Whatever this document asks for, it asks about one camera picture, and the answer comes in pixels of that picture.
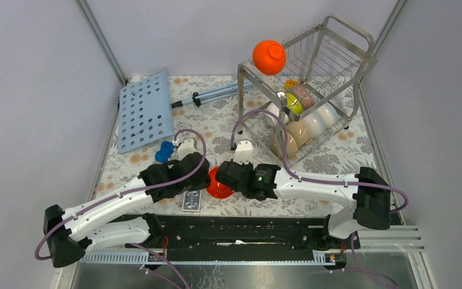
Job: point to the light blue perforated panel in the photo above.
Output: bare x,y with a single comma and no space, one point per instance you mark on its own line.
145,112

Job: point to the yellow green bowl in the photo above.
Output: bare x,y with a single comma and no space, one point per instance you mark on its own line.
294,104

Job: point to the white ribbed bowl front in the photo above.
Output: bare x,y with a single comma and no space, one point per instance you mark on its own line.
315,124

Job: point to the blue toy car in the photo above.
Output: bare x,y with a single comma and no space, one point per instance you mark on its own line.
165,152

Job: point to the floral patterned table mat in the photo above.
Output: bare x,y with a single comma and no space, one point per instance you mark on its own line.
344,153

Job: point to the blue playing card box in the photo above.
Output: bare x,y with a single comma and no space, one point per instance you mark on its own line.
192,201

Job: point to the white ribbed bowl rear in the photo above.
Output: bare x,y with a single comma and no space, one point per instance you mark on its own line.
328,114

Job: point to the stainless steel dish rack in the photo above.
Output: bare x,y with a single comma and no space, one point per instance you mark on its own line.
329,60

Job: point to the orange plastic bowl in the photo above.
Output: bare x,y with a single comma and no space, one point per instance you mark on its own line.
269,57
216,189

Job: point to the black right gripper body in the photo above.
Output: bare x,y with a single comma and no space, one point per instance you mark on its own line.
249,165

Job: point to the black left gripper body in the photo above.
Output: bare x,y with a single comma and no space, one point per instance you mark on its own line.
201,183

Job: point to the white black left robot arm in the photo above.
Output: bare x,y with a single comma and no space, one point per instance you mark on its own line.
72,232

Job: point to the white ceramic bowl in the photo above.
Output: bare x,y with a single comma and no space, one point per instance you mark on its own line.
271,118

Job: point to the small orange yellow cup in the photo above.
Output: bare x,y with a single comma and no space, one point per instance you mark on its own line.
290,83

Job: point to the white ribbed bowl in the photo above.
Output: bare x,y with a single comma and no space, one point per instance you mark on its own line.
328,114
315,124

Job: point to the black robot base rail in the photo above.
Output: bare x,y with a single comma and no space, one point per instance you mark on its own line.
237,239

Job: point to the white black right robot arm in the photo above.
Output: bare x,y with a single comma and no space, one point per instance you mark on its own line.
364,196

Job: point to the beige floral bowl rear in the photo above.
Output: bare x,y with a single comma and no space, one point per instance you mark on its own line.
301,133

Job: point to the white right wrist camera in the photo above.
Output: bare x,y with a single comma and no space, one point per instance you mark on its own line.
243,153

